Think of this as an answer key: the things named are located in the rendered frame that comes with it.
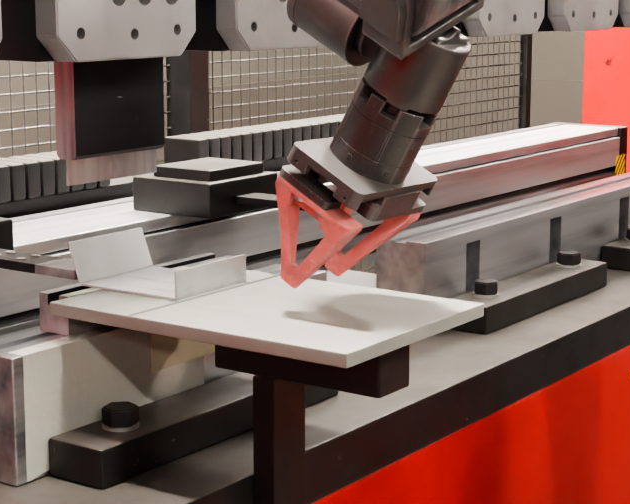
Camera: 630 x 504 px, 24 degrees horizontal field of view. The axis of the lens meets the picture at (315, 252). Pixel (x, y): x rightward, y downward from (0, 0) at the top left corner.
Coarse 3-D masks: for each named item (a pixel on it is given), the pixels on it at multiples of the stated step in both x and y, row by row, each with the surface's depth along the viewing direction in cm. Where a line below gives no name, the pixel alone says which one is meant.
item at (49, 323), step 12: (168, 264) 121; (180, 264) 122; (192, 264) 121; (60, 288) 111; (72, 288) 112; (84, 288) 113; (48, 300) 110; (48, 312) 110; (48, 324) 110; (60, 324) 109
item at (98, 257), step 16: (80, 240) 113; (96, 240) 115; (112, 240) 116; (128, 240) 118; (144, 240) 119; (80, 256) 113; (96, 256) 114; (112, 256) 116; (128, 256) 117; (144, 256) 118; (80, 272) 112; (96, 272) 114; (112, 272) 115
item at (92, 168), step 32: (64, 64) 108; (96, 64) 109; (128, 64) 112; (160, 64) 115; (64, 96) 108; (96, 96) 109; (128, 96) 112; (160, 96) 115; (64, 128) 109; (96, 128) 110; (128, 128) 113; (160, 128) 116; (96, 160) 111; (128, 160) 114
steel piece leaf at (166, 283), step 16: (240, 256) 113; (128, 272) 116; (144, 272) 116; (160, 272) 116; (176, 272) 107; (192, 272) 108; (208, 272) 110; (224, 272) 111; (240, 272) 113; (112, 288) 110; (128, 288) 110; (144, 288) 110; (160, 288) 110; (176, 288) 107; (192, 288) 108; (208, 288) 110
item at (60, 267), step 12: (0, 228) 129; (12, 228) 130; (0, 240) 129; (12, 240) 130; (0, 252) 123; (12, 252) 123; (24, 252) 123; (0, 264) 121; (12, 264) 120; (24, 264) 119; (36, 264) 118; (48, 264) 118; (60, 264) 118; (72, 264) 118; (60, 276) 117; (72, 276) 116
